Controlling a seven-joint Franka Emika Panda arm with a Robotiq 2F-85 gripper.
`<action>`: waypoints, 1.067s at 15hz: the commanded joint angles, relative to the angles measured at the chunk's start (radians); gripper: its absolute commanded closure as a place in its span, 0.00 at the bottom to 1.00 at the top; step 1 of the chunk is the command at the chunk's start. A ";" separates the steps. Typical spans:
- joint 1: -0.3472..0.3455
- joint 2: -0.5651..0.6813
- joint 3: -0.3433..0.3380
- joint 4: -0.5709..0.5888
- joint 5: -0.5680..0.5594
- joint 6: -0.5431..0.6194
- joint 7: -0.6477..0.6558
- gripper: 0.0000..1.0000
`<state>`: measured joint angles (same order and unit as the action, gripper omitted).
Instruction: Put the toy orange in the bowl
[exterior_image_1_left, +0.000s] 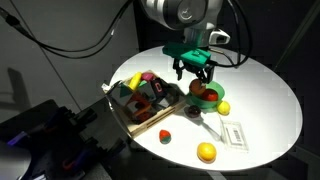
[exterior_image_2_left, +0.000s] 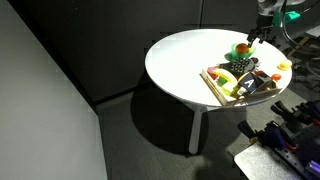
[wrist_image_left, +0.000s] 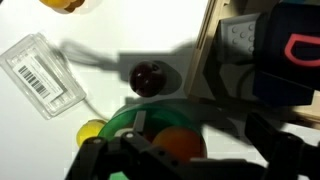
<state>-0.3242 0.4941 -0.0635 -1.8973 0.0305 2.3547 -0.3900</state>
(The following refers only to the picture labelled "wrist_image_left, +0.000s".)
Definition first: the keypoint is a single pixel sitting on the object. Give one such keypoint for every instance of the wooden toy tray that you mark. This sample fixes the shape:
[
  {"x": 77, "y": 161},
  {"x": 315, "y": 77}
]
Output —
[{"x": 203, "y": 40}]

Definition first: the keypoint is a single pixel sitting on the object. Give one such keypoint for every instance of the grey studded toy block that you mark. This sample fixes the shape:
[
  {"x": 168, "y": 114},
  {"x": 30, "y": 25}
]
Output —
[{"x": 236, "y": 43}]

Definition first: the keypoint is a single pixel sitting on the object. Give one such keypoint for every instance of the small pale yellow toy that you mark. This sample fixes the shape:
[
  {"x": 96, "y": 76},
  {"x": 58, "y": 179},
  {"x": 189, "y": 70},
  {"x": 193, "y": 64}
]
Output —
[{"x": 87, "y": 131}]

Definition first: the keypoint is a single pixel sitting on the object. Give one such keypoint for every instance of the dark red toy cherry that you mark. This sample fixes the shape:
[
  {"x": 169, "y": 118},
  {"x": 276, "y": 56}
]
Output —
[{"x": 146, "y": 80}]

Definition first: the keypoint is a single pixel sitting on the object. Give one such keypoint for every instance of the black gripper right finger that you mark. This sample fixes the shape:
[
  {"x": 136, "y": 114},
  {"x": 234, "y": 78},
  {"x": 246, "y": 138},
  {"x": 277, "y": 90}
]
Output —
[{"x": 290, "y": 156}]

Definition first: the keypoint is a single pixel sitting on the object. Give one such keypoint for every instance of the yellow toy lemon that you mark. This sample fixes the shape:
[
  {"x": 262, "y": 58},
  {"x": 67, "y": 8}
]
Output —
[{"x": 56, "y": 3}]

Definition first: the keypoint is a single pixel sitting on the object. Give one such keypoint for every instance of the toy orange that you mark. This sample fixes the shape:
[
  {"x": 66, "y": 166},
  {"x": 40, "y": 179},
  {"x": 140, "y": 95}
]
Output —
[{"x": 180, "y": 143}]

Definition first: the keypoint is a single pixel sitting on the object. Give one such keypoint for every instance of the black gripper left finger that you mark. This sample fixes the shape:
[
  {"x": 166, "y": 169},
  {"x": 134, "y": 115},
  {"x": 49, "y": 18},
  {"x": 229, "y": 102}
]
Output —
[{"x": 133, "y": 160}]

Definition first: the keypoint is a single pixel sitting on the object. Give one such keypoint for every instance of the green translucent bowl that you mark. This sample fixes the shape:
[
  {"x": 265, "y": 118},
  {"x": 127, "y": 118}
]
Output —
[{"x": 123, "y": 116}]

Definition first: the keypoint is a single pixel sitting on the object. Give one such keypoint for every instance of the clear plastic case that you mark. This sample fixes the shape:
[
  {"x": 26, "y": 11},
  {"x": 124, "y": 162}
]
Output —
[{"x": 41, "y": 75}]

